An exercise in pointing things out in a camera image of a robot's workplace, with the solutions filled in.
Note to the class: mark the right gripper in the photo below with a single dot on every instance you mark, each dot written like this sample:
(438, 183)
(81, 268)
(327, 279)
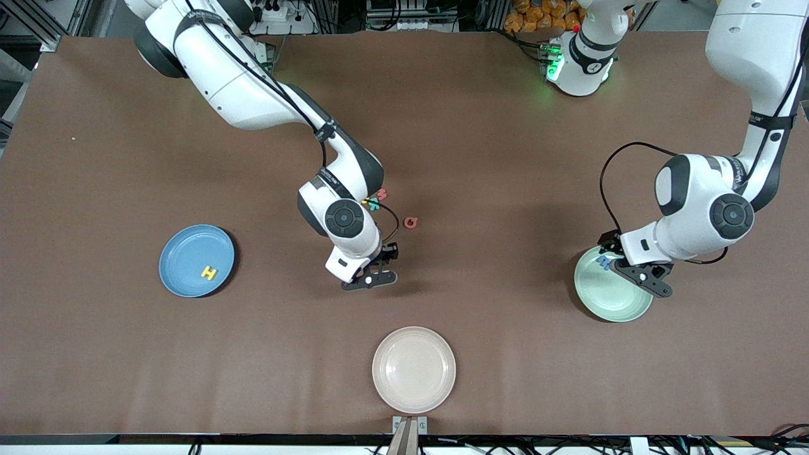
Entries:
(387, 253)

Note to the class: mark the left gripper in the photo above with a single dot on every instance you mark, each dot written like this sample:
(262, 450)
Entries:
(610, 243)

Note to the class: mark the blue lowercase foam letter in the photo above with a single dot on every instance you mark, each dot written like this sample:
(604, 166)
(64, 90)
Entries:
(605, 261)

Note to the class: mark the red foam letter Q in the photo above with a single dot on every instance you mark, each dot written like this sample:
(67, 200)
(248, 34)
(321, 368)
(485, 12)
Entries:
(415, 218)

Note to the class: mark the yellow foam letter H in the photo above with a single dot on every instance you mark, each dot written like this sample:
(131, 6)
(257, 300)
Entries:
(209, 273)

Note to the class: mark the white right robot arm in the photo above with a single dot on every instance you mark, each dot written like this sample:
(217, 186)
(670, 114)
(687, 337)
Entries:
(240, 88)

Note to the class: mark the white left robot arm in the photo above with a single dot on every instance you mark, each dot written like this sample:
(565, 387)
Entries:
(695, 208)

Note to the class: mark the green plate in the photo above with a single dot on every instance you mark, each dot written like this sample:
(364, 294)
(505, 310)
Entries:
(619, 306)

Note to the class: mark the beige plate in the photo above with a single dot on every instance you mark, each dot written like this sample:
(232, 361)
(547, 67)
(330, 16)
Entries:
(414, 370)

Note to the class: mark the blue plate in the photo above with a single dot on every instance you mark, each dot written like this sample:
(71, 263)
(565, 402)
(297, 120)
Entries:
(183, 278)

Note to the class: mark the brown table cover mat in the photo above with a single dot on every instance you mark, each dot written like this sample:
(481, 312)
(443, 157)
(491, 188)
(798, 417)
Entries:
(505, 354)

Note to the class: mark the white power strip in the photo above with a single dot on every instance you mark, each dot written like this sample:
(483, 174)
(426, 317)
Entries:
(284, 25)

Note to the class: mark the pile of orange objects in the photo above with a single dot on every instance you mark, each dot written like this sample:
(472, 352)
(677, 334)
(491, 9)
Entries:
(531, 19)

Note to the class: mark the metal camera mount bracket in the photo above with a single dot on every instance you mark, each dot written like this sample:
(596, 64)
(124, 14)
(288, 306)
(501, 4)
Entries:
(422, 424)

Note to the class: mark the aluminium frame post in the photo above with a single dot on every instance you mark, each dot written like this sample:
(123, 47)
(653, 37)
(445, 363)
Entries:
(52, 43)

